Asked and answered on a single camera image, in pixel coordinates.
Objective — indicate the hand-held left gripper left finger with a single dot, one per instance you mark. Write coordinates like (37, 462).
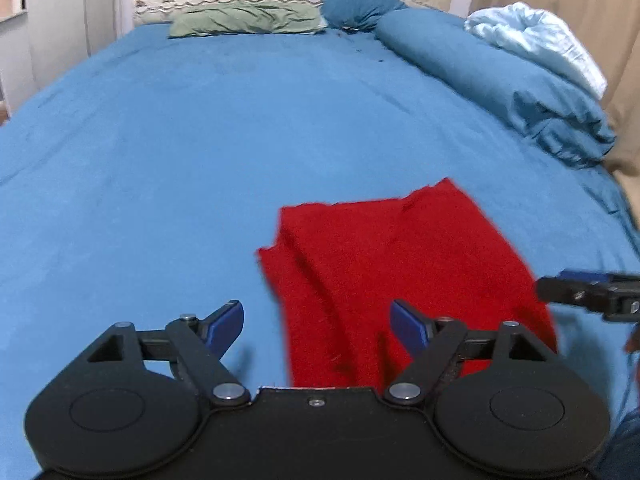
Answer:
(226, 322)

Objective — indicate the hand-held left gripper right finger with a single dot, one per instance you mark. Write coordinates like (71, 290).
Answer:
(409, 327)

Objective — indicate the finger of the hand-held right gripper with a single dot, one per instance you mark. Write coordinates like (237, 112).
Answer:
(582, 275)
(560, 290)

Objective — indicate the red knit sweater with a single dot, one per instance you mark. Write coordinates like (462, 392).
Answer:
(410, 270)

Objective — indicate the blue fluffy rug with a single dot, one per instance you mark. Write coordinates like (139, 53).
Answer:
(625, 450)

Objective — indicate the blue bed sheet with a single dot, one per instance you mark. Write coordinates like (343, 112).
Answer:
(175, 160)

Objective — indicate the blue rolled duvet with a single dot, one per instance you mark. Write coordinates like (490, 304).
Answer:
(490, 80)

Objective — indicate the light blue blanket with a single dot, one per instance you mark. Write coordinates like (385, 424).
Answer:
(540, 35)

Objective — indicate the beige curtain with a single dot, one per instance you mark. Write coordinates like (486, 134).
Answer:
(575, 0)

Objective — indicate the green pillow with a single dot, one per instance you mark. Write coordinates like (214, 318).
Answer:
(245, 19)

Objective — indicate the blue pillow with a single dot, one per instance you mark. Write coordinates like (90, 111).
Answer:
(355, 2)

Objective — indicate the white shelf unit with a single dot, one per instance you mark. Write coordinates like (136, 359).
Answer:
(12, 60)

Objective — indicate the white and grey wardrobe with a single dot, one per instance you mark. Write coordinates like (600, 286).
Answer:
(65, 10)

